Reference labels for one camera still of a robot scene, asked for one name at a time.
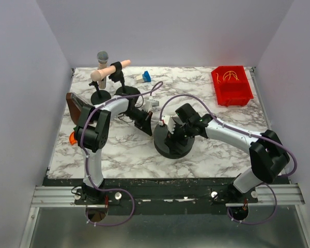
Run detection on black cable spool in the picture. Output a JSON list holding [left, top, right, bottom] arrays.
[[153, 117, 195, 159]]

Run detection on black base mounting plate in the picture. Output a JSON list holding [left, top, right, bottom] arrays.
[[74, 178, 258, 215]]

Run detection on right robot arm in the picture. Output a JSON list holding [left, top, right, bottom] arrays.
[[160, 103, 290, 194]]

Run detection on grey mesh microphone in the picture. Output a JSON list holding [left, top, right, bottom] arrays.
[[97, 51, 110, 89]]

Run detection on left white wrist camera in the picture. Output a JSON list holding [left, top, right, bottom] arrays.
[[143, 96, 159, 112]]

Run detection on red plastic bin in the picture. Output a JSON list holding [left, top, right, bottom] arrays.
[[211, 66, 254, 106]]

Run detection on orange curved track piece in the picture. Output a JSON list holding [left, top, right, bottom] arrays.
[[69, 131, 78, 146]]

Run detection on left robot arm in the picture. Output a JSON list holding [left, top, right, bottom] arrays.
[[74, 95, 152, 198]]

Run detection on blue and white block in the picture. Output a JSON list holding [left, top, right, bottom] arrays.
[[135, 71, 151, 83]]

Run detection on pink wooden microphone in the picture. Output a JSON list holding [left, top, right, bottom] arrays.
[[90, 60, 131, 81]]

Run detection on yellow cables in bin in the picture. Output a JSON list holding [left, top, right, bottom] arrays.
[[215, 71, 242, 84]]

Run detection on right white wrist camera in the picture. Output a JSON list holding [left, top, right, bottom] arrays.
[[158, 115, 179, 134]]

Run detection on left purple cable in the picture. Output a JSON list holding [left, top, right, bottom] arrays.
[[79, 81, 164, 228]]

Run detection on aluminium frame rail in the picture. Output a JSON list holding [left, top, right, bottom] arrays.
[[31, 184, 305, 208]]

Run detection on brown wooden metronome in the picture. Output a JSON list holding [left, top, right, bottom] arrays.
[[66, 92, 92, 125]]

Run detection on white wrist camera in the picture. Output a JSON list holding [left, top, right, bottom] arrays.
[[158, 115, 179, 134], [143, 96, 159, 112]]

